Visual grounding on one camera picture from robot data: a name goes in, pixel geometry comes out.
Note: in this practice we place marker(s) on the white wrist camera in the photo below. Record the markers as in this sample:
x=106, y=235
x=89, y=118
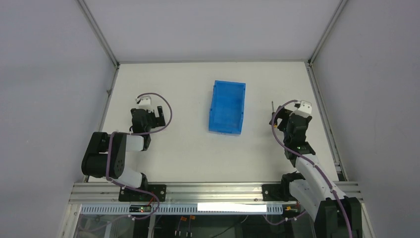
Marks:
x=303, y=108
x=144, y=103

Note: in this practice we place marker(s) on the white slotted cable duct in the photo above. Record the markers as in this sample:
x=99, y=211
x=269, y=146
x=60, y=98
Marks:
x=184, y=209

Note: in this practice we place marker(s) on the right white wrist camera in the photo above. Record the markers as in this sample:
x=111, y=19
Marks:
x=303, y=108

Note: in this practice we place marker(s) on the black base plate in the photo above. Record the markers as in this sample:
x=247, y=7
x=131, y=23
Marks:
x=128, y=195
x=276, y=192

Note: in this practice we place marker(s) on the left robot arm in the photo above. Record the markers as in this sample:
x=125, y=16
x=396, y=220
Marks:
x=105, y=155

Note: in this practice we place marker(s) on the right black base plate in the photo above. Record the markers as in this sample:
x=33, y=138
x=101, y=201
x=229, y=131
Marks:
x=276, y=192

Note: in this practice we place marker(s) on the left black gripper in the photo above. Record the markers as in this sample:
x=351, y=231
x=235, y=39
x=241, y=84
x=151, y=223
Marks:
x=152, y=117

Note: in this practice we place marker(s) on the screwdriver with thin shaft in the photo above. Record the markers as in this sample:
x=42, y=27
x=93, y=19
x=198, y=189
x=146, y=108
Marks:
x=273, y=110

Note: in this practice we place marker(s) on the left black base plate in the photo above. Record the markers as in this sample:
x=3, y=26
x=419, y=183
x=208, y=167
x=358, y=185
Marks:
x=128, y=195

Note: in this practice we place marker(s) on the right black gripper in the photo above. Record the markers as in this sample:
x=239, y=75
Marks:
x=284, y=116

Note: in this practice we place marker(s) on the blue plastic bin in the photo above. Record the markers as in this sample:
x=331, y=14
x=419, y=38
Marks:
x=226, y=113

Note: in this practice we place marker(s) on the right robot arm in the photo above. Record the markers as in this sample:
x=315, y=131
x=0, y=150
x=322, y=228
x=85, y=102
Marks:
x=334, y=213

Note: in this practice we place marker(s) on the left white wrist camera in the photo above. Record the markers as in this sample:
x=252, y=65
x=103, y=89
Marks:
x=144, y=103

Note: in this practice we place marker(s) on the aluminium frame rail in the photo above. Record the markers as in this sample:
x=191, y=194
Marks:
x=176, y=193

